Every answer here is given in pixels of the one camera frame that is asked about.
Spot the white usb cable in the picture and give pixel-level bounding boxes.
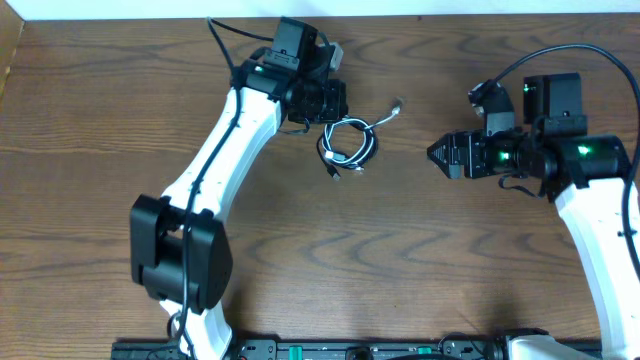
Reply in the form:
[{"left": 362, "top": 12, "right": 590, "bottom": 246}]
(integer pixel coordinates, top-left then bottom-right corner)
[{"left": 322, "top": 97, "right": 404, "bottom": 173}]

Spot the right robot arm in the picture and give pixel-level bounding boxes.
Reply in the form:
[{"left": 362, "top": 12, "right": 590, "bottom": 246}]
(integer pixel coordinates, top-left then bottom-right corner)
[{"left": 427, "top": 73, "right": 639, "bottom": 359}]

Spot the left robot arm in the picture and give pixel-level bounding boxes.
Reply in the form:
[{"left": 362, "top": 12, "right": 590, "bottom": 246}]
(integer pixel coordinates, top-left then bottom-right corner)
[{"left": 130, "top": 17, "right": 348, "bottom": 359}]

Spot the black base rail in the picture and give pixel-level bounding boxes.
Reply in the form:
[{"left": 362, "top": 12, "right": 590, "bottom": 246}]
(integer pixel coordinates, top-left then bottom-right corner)
[{"left": 110, "top": 337, "right": 506, "bottom": 360}]

